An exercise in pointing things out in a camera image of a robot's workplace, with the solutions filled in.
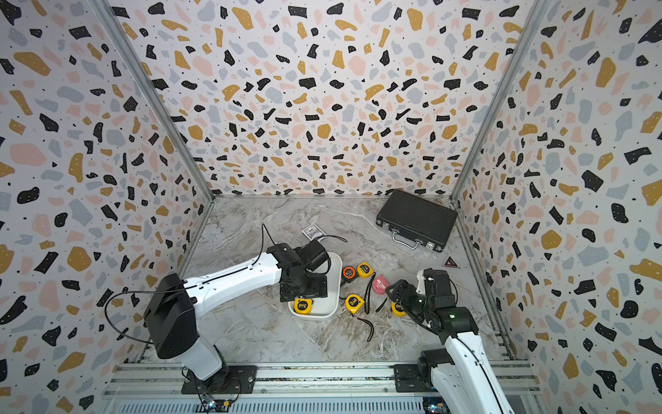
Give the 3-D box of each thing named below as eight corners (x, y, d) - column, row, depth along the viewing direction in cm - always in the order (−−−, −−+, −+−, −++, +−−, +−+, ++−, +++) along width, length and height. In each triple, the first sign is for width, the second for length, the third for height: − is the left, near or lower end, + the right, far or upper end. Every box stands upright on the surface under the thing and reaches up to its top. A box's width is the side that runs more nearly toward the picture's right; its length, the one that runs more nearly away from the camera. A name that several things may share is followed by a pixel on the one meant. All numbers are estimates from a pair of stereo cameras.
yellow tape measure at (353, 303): (343, 303, 91) (343, 300, 89) (353, 293, 93) (353, 290, 91) (354, 314, 88) (354, 311, 86) (364, 304, 91) (365, 301, 89)
